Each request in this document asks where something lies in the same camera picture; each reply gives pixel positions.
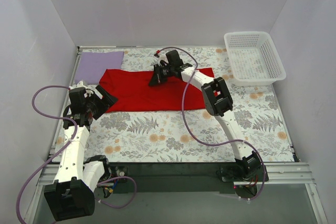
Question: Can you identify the red t shirt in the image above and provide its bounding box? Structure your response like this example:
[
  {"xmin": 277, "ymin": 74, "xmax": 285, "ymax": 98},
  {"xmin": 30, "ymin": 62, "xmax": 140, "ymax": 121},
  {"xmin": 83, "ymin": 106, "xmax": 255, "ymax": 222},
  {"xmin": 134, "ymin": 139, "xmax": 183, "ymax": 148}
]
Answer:
[{"xmin": 99, "ymin": 68, "xmax": 215, "ymax": 113}]

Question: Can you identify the white plastic basket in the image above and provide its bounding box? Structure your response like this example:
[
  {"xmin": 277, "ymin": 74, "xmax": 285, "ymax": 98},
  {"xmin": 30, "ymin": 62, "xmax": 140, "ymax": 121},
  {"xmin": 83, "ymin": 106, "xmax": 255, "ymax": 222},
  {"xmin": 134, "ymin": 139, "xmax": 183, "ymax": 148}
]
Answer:
[{"xmin": 224, "ymin": 31, "xmax": 286, "ymax": 87}]

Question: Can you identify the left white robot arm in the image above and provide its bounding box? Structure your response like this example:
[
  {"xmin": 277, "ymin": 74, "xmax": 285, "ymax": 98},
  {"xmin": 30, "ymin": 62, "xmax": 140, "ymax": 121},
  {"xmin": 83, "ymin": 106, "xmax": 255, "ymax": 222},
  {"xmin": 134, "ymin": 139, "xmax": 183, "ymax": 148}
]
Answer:
[{"xmin": 44, "ymin": 82, "xmax": 118, "ymax": 221}]

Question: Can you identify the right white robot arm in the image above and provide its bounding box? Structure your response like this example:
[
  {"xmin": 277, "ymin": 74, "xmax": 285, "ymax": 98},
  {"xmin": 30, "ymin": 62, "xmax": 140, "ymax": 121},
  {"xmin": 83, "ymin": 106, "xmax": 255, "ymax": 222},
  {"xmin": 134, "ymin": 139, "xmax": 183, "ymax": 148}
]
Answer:
[{"xmin": 149, "ymin": 47, "xmax": 266, "ymax": 183}]

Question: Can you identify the folded purple t shirt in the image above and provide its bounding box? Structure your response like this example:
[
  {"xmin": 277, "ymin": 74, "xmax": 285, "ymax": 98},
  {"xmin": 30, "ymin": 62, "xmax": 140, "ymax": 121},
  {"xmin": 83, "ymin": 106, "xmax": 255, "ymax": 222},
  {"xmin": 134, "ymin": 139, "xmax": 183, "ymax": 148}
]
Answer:
[{"xmin": 74, "ymin": 51, "xmax": 124, "ymax": 84}]

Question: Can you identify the floral patterned table mat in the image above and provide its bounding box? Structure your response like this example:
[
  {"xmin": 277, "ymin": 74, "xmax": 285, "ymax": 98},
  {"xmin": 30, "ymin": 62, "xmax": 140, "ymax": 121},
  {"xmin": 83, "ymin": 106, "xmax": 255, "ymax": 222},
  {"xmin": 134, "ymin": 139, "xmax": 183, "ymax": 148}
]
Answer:
[{"xmin": 85, "ymin": 47, "xmax": 294, "ymax": 163}]

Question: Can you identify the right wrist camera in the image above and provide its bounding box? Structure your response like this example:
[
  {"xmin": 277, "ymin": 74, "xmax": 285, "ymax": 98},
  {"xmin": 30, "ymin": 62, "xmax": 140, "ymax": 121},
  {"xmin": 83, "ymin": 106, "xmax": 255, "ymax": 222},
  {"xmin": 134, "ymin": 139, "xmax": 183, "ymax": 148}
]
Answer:
[{"xmin": 153, "ymin": 50, "xmax": 167, "ymax": 66}]

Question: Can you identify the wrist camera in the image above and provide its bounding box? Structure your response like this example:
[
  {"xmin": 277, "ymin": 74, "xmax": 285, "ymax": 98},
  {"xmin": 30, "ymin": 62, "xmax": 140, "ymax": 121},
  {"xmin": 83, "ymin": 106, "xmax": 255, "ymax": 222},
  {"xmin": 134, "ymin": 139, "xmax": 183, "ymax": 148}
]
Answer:
[
  {"xmin": 153, "ymin": 50, "xmax": 167, "ymax": 66},
  {"xmin": 69, "ymin": 80, "xmax": 95, "ymax": 98}
]

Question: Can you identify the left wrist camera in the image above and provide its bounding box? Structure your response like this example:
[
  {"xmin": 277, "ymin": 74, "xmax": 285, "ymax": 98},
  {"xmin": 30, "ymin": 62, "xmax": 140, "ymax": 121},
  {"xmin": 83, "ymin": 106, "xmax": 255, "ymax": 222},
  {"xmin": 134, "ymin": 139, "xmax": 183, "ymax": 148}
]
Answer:
[{"xmin": 69, "ymin": 80, "xmax": 95, "ymax": 98}]

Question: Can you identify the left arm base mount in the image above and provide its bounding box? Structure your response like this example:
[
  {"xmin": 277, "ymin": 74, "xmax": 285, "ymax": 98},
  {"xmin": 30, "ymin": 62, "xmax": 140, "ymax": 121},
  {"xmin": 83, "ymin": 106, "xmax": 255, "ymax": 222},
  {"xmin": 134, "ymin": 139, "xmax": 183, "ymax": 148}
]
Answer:
[{"xmin": 86, "ymin": 155, "xmax": 129, "ymax": 182}]

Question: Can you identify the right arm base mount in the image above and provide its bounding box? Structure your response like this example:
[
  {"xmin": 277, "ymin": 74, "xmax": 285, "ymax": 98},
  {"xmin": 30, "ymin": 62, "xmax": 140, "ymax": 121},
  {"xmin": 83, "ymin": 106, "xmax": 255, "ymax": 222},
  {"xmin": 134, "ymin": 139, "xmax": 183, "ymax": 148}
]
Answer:
[{"xmin": 216, "ymin": 163, "xmax": 264, "ymax": 199}]

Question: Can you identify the aluminium frame rail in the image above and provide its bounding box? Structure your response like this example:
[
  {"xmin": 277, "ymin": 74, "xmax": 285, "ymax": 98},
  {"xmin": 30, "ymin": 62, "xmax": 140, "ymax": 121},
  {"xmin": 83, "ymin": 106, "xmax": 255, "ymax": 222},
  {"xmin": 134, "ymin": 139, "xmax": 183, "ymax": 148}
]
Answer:
[{"xmin": 39, "ymin": 163, "xmax": 323, "ymax": 224}]

